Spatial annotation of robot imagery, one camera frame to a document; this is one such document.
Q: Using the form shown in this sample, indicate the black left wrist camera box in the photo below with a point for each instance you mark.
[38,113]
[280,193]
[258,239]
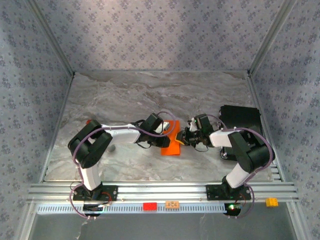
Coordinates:
[153,122]

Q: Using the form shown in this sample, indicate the yellow toy brick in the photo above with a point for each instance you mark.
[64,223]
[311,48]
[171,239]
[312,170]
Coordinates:
[271,202]

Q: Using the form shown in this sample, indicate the orange cloth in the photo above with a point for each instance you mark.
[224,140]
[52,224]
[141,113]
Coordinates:
[172,150]

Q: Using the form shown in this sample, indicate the aluminium mounting rail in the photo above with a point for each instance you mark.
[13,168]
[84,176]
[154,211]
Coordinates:
[162,192]

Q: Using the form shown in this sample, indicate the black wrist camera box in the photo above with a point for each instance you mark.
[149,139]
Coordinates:
[153,122]
[202,122]

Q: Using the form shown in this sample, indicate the orange number tag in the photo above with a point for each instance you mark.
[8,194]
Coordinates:
[172,204]

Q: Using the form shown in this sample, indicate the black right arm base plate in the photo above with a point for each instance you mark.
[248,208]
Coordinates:
[213,192]

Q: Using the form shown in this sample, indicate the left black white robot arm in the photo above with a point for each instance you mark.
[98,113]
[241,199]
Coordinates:
[91,177]

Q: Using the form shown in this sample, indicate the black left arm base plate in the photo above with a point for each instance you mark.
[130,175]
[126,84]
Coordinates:
[111,192]

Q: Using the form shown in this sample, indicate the black ribbed tray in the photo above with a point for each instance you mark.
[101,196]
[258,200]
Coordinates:
[237,115]

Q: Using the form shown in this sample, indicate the aluminium frame post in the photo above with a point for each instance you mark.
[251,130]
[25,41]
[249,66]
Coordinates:
[269,37]

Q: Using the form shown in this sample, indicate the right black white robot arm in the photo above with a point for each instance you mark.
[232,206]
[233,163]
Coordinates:
[236,178]

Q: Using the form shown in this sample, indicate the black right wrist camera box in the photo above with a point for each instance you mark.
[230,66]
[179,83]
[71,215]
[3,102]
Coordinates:
[202,122]

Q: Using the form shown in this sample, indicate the small black silver object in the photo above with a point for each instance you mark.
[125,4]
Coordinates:
[224,155]

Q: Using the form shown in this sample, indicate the red toy brick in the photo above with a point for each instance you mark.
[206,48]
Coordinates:
[150,206]

